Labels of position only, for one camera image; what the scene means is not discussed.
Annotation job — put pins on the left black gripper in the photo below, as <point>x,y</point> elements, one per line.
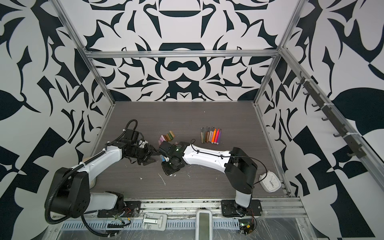
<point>149,152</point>

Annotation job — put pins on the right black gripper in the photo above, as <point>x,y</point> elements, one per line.
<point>167,171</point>

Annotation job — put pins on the orange marker pen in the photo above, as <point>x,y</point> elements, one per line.
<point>214,136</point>

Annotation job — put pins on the purple marker pen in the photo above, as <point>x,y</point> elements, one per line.
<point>219,136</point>

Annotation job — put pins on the red marker pen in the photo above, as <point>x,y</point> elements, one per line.
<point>217,136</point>

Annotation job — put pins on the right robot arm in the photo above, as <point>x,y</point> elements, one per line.
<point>239,168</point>

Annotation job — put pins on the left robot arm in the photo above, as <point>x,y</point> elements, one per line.
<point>70,191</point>

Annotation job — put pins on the white handheld device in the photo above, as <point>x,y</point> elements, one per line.
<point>204,225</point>

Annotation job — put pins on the white round clock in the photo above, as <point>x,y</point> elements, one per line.
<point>270,182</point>

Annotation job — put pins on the small circuit board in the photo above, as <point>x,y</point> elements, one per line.
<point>247,226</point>

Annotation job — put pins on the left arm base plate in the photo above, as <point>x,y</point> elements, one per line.
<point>126,210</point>

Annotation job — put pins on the white latch bracket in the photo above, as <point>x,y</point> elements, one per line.
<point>155,221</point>

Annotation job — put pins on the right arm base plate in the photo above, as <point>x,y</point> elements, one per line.
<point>230,209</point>

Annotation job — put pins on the aluminium frame crossbar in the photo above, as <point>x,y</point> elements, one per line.
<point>180,54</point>

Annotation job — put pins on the wall hook rail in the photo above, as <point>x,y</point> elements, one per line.
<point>333,115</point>

